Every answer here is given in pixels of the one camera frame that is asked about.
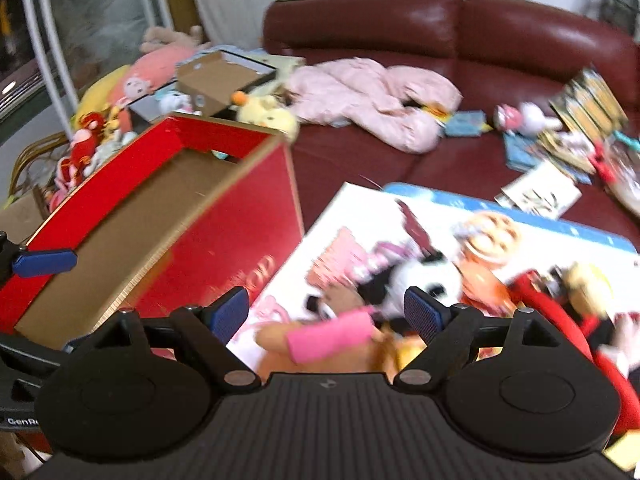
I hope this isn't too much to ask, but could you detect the brown cardboard box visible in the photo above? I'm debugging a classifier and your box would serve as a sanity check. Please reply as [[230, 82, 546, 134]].
[[175, 49, 279, 119]]

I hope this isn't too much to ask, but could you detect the white red plush toy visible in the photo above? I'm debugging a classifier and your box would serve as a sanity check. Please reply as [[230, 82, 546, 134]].
[[492, 102, 564, 134]]

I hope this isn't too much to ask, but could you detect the white printed game box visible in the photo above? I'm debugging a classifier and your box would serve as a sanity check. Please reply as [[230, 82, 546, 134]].
[[227, 180, 639, 362]]

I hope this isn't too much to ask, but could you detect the yellow duck plush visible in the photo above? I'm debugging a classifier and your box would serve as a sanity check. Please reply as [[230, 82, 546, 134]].
[[234, 92, 301, 144]]

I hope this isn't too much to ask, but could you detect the pink plush toy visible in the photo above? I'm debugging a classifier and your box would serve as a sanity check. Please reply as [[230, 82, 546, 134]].
[[107, 42, 212, 112]]

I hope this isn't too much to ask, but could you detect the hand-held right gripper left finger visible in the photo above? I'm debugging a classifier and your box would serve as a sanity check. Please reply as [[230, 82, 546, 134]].
[[65, 285, 264, 394]]

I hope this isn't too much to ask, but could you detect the dark red leather sofa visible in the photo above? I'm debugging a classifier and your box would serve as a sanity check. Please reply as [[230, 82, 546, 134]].
[[260, 0, 640, 252]]

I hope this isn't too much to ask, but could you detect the stack of picture books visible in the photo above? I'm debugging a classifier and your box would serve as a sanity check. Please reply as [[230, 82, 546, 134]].
[[549, 67, 629, 137]]

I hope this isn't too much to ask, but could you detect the beige plush toy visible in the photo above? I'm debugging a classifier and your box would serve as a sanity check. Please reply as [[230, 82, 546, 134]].
[[254, 307, 432, 377]]

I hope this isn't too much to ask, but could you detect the rattan chair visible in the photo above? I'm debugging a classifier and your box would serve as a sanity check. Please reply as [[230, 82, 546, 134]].
[[7, 132, 77, 212]]

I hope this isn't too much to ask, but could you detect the yellow cushion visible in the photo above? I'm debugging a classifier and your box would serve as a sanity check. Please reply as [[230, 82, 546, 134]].
[[72, 64, 132, 129]]

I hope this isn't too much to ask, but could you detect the blue booklet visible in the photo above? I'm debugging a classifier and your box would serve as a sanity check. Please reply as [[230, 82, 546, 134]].
[[444, 109, 494, 139]]

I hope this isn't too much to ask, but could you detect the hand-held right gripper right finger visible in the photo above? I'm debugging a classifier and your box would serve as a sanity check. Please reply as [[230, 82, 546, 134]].
[[392, 286, 577, 394]]

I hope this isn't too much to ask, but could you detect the pink garment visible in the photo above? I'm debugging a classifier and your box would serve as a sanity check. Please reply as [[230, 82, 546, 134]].
[[284, 57, 464, 155]]

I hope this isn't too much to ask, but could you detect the red cardboard box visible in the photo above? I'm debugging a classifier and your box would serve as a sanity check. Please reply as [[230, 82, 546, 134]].
[[0, 112, 306, 352]]

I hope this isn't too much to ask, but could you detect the white printed card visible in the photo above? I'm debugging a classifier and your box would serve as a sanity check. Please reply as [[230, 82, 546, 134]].
[[494, 159, 582, 219]]

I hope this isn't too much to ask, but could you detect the white metal frame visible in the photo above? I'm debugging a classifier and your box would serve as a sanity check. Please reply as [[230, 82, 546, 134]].
[[19, 0, 82, 122]]

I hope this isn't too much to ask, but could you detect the black white mouse plush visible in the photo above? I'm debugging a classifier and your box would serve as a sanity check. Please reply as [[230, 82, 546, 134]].
[[304, 252, 467, 322]]

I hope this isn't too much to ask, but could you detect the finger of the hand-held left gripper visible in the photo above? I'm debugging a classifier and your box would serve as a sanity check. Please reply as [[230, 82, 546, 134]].
[[0, 232, 79, 292]]

